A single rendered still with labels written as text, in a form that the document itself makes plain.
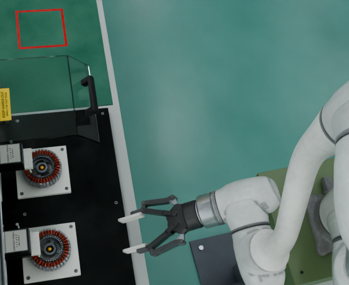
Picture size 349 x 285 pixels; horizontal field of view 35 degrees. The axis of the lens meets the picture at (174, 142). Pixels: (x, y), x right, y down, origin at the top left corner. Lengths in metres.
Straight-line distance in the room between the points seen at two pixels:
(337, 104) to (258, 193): 0.47
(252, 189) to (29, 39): 0.95
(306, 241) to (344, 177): 0.78
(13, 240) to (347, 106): 0.89
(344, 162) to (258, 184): 0.53
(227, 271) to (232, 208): 1.05
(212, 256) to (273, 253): 1.14
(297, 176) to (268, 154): 1.53
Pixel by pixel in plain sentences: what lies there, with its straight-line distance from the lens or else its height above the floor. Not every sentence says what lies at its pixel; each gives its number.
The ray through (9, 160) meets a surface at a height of 0.92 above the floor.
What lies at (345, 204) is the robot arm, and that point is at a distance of 0.89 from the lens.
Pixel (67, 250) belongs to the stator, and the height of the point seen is 0.81.
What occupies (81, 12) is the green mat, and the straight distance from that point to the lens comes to 2.02.
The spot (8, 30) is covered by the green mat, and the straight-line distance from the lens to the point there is 1.98.
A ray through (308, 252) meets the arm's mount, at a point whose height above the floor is 0.83.
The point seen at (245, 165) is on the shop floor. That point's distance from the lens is 2.65.
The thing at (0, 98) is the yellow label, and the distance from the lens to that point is 1.47.
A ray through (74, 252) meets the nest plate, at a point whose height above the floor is 0.78.
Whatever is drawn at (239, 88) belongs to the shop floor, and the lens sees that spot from 2.84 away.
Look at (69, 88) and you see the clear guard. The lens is 1.47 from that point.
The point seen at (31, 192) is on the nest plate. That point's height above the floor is 0.78.
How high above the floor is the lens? 2.32
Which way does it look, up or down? 62 degrees down
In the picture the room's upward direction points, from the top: 18 degrees clockwise
